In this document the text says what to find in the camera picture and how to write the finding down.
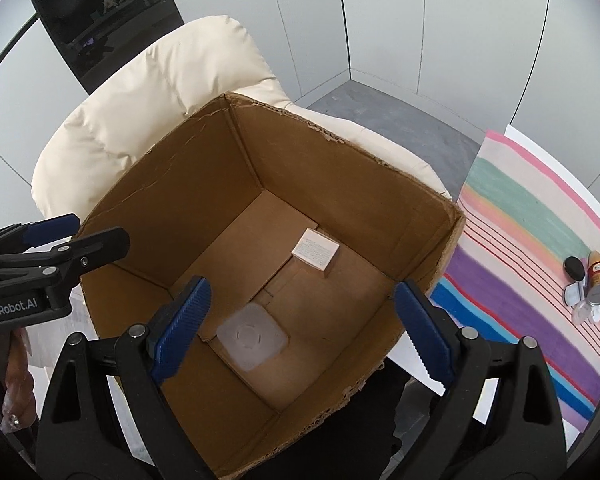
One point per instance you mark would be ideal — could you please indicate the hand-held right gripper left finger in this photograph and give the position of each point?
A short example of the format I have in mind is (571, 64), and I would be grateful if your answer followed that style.
(180, 332)

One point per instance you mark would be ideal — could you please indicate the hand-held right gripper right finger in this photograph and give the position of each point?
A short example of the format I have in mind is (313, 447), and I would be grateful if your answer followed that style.
(425, 332)

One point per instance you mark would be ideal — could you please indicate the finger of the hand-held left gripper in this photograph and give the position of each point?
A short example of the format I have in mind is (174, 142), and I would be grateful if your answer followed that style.
(97, 246)
(50, 227)

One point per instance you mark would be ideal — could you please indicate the brown cardboard box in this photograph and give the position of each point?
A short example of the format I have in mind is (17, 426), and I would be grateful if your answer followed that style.
(260, 195)

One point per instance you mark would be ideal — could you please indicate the black round compact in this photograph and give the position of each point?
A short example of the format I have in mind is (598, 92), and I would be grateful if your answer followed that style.
(575, 268)

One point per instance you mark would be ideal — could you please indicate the round white jar lid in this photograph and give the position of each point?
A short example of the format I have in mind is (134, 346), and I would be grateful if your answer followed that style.
(587, 313)

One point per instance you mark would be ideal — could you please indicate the person's left hand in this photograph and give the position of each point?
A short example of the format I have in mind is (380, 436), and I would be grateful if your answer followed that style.
(17, 390)

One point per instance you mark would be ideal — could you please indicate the translucent square plastic lid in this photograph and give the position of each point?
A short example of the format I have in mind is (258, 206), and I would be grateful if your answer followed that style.
(252, 337)

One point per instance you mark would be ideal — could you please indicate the striped colourful cloth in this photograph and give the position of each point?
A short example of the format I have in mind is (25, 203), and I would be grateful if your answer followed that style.
(510, 240)

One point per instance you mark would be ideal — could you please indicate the small white box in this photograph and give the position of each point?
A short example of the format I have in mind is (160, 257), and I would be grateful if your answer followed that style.
(314, 256)

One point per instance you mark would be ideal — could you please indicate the cream padded armchair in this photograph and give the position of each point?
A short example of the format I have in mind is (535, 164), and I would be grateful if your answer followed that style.
(145, 95)

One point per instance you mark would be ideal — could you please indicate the dark glass door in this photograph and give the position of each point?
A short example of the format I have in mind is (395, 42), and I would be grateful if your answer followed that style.
(100, 15)

